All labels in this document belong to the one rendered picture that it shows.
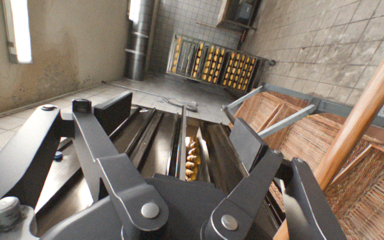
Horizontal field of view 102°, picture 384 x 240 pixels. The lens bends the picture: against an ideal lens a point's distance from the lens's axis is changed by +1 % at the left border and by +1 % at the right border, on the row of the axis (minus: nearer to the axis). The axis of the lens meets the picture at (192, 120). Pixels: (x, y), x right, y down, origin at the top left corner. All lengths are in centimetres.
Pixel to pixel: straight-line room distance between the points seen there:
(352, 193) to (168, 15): 515
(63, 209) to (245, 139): 76
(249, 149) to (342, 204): 92
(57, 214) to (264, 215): 88
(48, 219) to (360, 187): 126
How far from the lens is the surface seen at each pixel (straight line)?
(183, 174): 74
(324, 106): 83
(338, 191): 99
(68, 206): 84
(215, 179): 103
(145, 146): 116
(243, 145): 18
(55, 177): 98
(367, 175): 101
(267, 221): 95
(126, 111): 19
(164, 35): 529
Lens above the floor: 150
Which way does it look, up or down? 7 degrees down
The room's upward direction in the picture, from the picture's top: 77 degrees counter-clockwise
